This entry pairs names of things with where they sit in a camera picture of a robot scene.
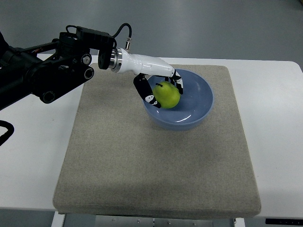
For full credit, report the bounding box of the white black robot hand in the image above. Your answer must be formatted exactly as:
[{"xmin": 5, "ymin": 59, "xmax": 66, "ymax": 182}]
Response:
[{"xmin": 109, "ymin": 48, "xmax": 183, "ymax": 108}]

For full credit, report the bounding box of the green pear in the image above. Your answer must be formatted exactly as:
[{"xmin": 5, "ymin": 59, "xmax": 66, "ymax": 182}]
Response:
[{"xmin": 152, "ymin": 81, "xmax": 180, "ymax": 109}]

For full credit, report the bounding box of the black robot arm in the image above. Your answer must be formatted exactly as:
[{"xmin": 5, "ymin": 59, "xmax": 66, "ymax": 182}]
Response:
[{"xmin": 0, "ymin": 26, "xmax": 116, "ymax": 109}]

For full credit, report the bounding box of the blue bowl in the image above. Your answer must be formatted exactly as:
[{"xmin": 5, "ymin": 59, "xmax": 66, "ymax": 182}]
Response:
[{"xmin": 143, "ymin": 69, "xmax": 214, "ymax": 131}]

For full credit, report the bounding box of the grey fabric mat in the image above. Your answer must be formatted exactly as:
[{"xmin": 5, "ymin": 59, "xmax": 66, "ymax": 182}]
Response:
[{"xmin": 53, "ymin": 65, "xmax": 261, "ymax": 219}]

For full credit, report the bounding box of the dark clothed person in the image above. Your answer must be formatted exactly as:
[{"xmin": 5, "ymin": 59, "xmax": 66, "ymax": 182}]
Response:
[{"xmin": 0, "ymin": 33, "xmax": 9, "ymax": 62}]

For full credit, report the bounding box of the black table control panel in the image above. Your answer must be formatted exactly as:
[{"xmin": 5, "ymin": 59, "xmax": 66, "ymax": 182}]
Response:
[{"xmin": 265, "ymin": 218, "xmax": 303, "ymax": 226}]

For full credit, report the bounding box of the metal table frame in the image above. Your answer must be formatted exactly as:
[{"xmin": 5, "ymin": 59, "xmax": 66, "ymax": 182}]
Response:
[{"xmin": 51, "ymin": 211, "xmax": 246, "ymax": 227}]

